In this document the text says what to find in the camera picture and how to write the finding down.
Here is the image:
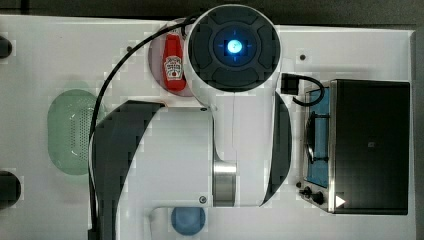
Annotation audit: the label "green perforated colander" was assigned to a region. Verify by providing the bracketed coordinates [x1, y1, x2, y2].
[47, 89, 96, 175]

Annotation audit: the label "grey round plate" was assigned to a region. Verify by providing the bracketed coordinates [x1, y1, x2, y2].
[148, 28, 193, 97]

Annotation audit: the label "red ketchup bottle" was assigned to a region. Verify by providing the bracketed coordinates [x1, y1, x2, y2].
[162, 34, 186, 92]

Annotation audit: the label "blue cup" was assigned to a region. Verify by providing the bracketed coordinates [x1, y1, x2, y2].
[171, 207, 206, 236]

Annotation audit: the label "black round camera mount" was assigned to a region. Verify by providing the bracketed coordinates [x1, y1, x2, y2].
[0, 171, 21, 210]
[0, 36, 13, 59]

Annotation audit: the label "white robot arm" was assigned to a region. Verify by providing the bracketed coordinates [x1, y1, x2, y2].
[88, 4, 291, 240]

